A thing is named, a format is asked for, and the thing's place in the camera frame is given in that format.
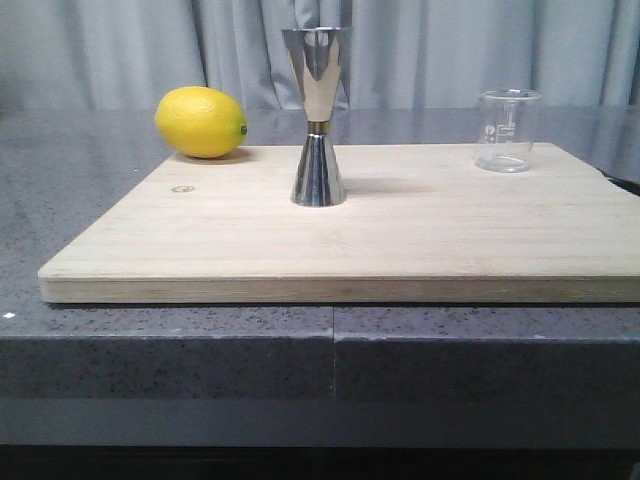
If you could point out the steel hourglass jigger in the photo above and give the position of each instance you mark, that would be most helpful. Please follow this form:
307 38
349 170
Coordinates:
317 150

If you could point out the clear glass beaker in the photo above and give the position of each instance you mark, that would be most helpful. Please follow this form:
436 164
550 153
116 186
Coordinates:
508 120

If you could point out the light wooden cutting board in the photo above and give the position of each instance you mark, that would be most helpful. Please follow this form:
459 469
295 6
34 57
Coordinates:
420 223

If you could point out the yellow lemon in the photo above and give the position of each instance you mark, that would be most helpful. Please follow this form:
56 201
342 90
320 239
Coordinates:
201 122

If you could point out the grey curtain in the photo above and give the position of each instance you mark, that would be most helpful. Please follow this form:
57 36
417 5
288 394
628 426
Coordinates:
100 55

